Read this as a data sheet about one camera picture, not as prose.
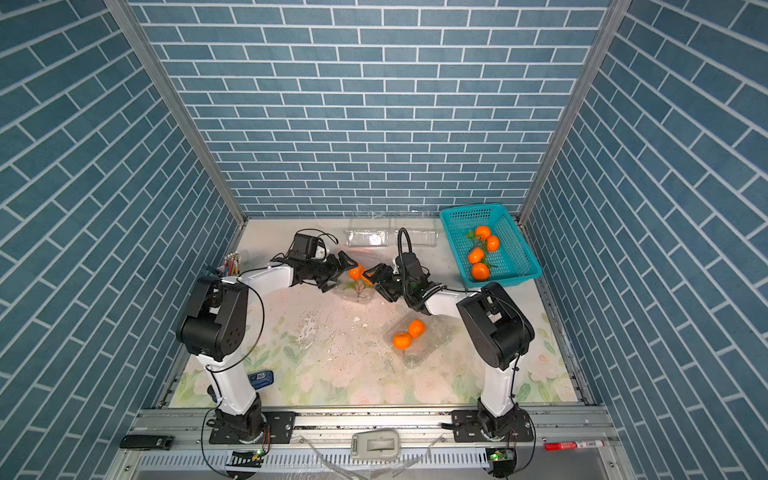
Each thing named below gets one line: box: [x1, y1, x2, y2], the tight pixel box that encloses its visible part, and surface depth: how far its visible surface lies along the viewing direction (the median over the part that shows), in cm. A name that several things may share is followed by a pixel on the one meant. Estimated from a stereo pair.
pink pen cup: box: [216, 251, 242, 277], surface depth 90 cm
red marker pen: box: [544, 440, 606, 451], surface depth 72 cm
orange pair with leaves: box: [466, 225, 500, 252], surface depth 113 cm
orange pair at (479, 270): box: [467, 248, 490, 281], surface depth 102 cm
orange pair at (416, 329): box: [392, 319, 427, 350], surface depth 89 cm
